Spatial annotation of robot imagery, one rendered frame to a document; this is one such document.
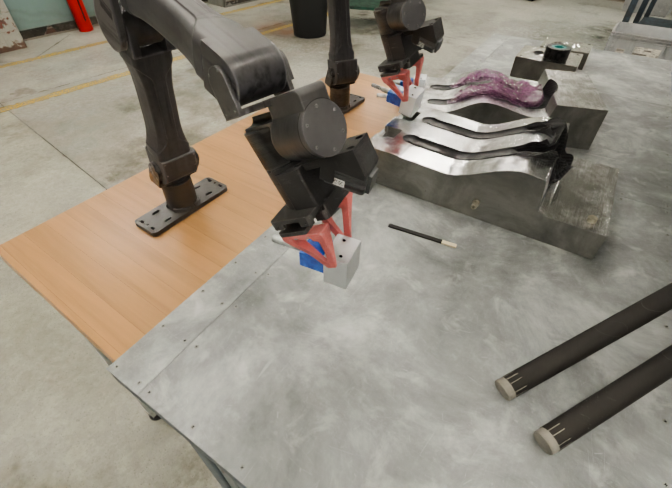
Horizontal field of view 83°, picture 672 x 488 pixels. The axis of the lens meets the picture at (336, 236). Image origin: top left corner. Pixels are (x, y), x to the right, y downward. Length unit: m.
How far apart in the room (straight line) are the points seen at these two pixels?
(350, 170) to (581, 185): 0.62
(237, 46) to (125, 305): 0.47
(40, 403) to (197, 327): 1.15
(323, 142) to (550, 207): 0.56
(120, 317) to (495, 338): 0.60
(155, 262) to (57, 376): 1.06
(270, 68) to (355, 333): 0.40
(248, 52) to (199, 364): 0.43
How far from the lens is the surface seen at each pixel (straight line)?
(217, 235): 0.80
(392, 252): 0.74
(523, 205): 0.81
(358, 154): 0.41
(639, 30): 4.55
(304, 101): 0.38
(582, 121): 1.18
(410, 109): 0.99
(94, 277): 0.81
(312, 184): 0.44
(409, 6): 0.86
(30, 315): 2.05
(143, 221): 0.88
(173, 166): 0.78
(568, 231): 0.83
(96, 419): 1.63
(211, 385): 0.60
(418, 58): 0.98
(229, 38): 0.47
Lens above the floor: 1.32
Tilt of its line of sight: 43 degrees down
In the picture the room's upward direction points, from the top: straight up
